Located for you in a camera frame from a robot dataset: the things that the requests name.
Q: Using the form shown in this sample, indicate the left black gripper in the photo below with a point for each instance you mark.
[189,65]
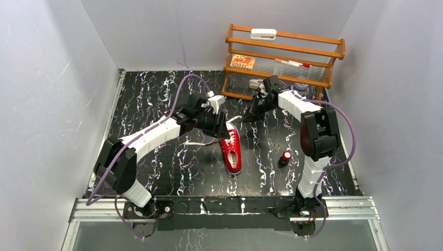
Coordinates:
[214,123]

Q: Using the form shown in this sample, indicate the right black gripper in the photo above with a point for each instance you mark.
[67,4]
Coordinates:
[254,114]

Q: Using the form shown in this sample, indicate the red canvas sneaker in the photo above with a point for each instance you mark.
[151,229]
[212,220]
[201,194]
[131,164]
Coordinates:
[231,150]

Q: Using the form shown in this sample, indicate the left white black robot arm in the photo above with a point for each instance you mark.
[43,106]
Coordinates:
[117,162]

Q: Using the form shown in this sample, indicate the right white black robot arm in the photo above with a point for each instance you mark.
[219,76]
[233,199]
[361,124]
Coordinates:
[319,137]

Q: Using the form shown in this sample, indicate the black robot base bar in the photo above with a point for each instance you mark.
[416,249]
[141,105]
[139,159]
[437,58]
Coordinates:
[285,220]

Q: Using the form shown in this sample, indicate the white stapler on lower shelf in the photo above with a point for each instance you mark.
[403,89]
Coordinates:
[256,83]

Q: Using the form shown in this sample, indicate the white stapler on shelf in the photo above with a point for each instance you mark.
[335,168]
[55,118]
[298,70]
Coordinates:
[263,34]
[256,83]

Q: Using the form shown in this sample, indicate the small red capped bottle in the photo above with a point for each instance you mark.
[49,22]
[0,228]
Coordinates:
[284,159]

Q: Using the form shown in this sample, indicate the orange patterned card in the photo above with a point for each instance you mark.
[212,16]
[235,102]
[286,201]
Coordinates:
[242,61]

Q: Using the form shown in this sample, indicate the red white marker pen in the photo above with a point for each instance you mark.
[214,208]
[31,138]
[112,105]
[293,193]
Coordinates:
[293,63]

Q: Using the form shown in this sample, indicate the orange wooden shelf rack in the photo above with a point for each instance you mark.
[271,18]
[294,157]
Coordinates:
[320,52]

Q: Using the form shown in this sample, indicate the white stapler on top shelf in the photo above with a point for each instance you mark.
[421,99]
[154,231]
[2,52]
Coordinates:
[263,34]

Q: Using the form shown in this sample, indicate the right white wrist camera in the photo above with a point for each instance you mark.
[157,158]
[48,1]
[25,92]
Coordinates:
[261,92]

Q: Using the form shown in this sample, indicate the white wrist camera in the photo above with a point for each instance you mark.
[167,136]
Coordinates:
[215,101]
[261,92]

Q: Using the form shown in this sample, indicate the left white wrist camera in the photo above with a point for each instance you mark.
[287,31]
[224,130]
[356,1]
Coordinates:
[215,101]

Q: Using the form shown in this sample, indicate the aluminium frame rail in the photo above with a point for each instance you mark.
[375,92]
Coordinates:
[338,207]

